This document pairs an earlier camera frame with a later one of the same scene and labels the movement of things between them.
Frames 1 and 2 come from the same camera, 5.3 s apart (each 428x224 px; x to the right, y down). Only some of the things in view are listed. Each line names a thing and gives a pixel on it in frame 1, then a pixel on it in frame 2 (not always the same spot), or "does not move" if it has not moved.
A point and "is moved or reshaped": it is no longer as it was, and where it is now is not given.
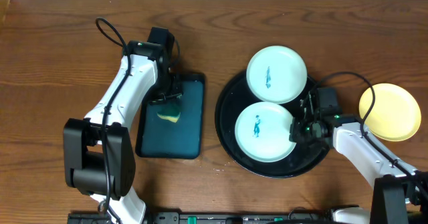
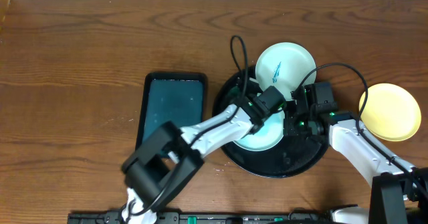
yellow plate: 394,116 does not move
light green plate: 262,132 is moved or reshaped
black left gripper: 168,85 → 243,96
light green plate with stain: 276,74 is moved or reshaped
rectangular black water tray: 174,128 does not move
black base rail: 215,217 does not move
